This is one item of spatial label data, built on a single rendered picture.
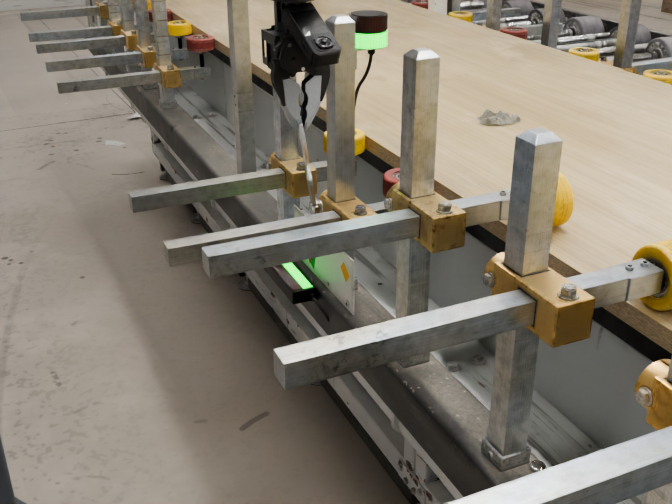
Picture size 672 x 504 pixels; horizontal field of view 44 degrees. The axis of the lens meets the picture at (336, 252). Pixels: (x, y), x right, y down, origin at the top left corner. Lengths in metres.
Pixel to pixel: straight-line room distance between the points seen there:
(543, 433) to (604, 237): 0.30
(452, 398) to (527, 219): 0.37
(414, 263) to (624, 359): 0.31
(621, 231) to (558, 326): 0.38
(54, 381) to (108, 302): 0.47
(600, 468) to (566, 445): 0.57
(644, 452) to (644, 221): 0.63
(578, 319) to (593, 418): 0.39
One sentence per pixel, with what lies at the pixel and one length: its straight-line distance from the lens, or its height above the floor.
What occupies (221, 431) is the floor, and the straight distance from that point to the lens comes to 2.27.
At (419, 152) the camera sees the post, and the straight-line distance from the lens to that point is 1.10.
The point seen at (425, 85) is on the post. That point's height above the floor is 1.12.
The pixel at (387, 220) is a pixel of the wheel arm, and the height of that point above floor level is 0.96.
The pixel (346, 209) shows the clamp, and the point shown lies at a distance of 1.34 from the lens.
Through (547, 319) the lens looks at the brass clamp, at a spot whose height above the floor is 0.95.
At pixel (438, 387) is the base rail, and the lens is 1.21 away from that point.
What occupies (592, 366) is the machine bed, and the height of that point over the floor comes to 0.73.
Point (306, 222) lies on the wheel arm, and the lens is 1.31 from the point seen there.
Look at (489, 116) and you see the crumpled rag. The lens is 1.71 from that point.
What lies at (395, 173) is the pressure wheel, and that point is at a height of 0.90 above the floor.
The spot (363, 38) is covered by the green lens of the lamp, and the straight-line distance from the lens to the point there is 1.30.
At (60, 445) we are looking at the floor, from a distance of 2.33.
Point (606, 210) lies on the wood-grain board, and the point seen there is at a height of 0.90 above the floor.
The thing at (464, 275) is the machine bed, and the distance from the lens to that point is 1.47.
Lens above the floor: 1.39
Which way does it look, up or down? 26 degrees down
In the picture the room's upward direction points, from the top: straight up
